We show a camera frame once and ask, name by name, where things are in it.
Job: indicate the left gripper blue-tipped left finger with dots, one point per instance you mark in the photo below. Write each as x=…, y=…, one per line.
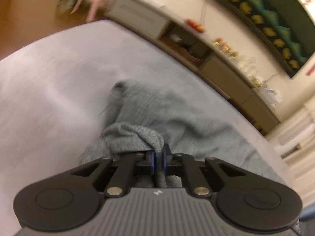
x=130, y=168

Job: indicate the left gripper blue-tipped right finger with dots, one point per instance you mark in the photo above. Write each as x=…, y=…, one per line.
x=185, y=167

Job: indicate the cream white curtain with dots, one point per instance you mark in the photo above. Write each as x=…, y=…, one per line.
x=293, y=141

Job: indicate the white tissue box clutter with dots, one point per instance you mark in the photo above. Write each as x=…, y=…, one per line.
x=269, y=95

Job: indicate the long grey TV cabinet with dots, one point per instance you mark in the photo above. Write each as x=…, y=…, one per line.
x=197, y=53

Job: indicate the clear glass cups set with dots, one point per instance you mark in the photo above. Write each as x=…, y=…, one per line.
x=247, y=65

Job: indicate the gold ornaments on cabinet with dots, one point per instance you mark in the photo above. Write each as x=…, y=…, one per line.
x=225, y=48

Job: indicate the red plate of fruit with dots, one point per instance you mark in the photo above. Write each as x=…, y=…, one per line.
x=195, y=25

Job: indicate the right red knot hanging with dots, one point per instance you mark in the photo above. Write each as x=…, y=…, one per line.
x=310, y=71

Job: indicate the wall TV with patterned cover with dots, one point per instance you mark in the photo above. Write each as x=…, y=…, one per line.
x=283, y=25

